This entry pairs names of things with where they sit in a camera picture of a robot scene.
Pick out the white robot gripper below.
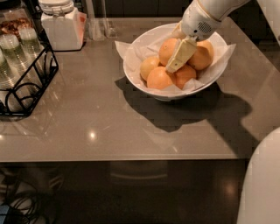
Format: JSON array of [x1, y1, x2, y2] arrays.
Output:
[[165, 1, 221, 73]]

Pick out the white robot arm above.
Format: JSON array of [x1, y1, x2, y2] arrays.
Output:
[[165, 29, 280, 224]]

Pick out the white ceramic bowl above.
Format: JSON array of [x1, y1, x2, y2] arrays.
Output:
[[122, 22, 228, 102]]

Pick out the left pale orange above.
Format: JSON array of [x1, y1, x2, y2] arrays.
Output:
[[140, 56, 160, 81]]

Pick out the white paper bowl liner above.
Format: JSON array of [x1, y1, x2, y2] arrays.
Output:
[[114, 31, 237, 94]]

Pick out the clear acrylic stand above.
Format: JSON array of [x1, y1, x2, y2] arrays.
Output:
[[85, 0, 117, 41]]

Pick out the white lidded jar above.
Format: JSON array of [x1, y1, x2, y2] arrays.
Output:
[[38, 0, 87, 52]]

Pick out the clear plastic cup stack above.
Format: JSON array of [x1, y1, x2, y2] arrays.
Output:
[[19, 27, 47, 88], [0, 49, 22, 112], [0, 34, 39, 95]]

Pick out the glass jar with nuts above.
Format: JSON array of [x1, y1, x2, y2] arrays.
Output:
[[0, 0, 33, 38]]

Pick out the black wire rack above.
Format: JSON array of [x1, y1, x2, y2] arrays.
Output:
[[0, 0, 59, 116]]

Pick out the black cables on floor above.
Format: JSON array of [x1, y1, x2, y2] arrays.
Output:
[[0, 167, 60, 224]]

